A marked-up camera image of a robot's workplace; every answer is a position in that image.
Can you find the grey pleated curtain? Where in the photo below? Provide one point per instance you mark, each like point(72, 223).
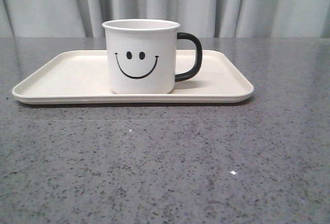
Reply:
point(203, 18)

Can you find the cream rectangular plastic tray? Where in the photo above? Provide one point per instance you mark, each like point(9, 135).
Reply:
point(80, 77)

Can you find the white smiley mug black handle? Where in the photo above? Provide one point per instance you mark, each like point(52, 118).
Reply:
point(141, 55)

